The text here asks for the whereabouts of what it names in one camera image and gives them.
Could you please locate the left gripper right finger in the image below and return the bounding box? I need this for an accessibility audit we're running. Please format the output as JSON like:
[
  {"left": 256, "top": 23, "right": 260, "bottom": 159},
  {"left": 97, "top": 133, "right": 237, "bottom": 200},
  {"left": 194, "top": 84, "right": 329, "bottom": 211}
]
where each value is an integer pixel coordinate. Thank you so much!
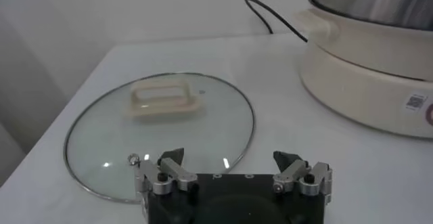
[{"left": 272, "top": 150, "right": 334, "bottom": 206}]

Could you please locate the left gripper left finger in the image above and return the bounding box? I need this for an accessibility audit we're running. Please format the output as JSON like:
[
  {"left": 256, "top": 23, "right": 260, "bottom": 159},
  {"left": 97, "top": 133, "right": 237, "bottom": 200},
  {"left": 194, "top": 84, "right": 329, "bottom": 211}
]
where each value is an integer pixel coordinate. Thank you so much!
[{"left": 127, "top": 147, "right": 199, "bottom": 209}]

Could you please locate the glass lid cream handle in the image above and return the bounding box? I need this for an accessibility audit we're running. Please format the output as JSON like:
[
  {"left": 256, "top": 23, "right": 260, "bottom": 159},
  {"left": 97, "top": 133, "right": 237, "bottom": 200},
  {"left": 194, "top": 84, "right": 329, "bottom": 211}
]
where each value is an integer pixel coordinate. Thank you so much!
[{"left": 63, "top": 72, "right": 256, "bottom": 204}]

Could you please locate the cream electric cooker base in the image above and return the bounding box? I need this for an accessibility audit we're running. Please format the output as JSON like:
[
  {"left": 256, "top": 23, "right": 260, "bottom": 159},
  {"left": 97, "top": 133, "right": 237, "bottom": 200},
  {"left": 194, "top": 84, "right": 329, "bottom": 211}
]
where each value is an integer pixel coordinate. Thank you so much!
[{"left": 293, "top": 0, "right": 433, "bottom": 140}]

